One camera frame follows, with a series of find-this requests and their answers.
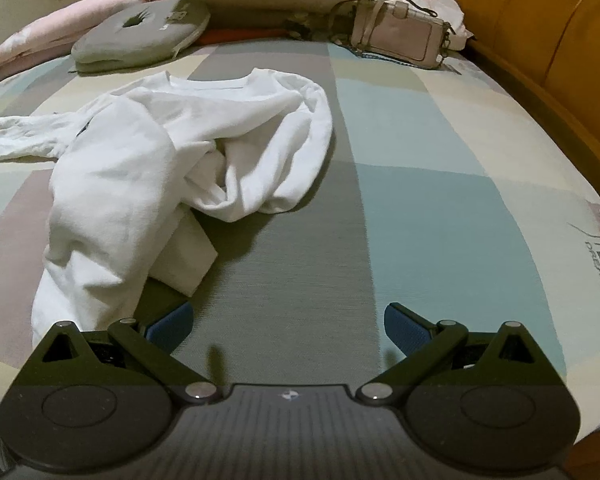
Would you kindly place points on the white bear print sweatshirt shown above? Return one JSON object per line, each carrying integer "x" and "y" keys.
{"x": 130, "y": 160}

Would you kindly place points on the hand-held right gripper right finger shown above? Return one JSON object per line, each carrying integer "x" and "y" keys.
{"x": 404, "y": 326}

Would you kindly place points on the wooden headboard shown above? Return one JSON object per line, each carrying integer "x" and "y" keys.
{"x": 555, "y": 35}

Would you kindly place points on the pink floral pillow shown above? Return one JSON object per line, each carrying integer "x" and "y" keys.
{"x": 30, "y": 45}

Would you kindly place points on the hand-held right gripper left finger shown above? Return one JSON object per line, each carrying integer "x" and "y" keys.
{"x": 172, "y": 324}

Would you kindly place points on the dark grey folded blanket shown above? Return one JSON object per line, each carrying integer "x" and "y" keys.
{"x": 260, "y": 10}

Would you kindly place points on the pink leather handbag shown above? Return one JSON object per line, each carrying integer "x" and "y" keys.
{"x": 400, "y": 35}

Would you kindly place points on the grey donut pillow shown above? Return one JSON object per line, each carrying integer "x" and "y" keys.
{"x": 150, "y": 37}

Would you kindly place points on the orange cloth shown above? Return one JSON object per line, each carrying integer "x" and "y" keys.
{"x": 240, "y": 36}

